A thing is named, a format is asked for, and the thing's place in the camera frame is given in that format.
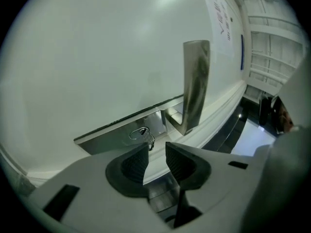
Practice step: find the key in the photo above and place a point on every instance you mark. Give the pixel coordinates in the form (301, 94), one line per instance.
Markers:
(148, 138)

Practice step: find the paper sign with red print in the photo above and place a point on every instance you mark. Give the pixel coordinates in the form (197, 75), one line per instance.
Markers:
(219, 21)

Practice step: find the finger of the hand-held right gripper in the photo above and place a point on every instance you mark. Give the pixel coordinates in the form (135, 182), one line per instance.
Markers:
(284, 178)

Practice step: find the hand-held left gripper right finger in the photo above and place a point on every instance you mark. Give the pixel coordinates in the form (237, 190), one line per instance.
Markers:
(218, 178)

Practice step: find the white door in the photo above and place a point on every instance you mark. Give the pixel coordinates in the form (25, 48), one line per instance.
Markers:
(97, 57)

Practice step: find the dark marble plinth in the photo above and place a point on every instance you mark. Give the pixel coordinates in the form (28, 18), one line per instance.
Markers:
(23, 183)

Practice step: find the small blue wall plate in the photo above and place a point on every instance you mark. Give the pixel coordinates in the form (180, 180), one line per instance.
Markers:
(242, 52)

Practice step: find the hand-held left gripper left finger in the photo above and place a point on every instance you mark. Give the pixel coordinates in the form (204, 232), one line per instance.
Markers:
(97, 178)

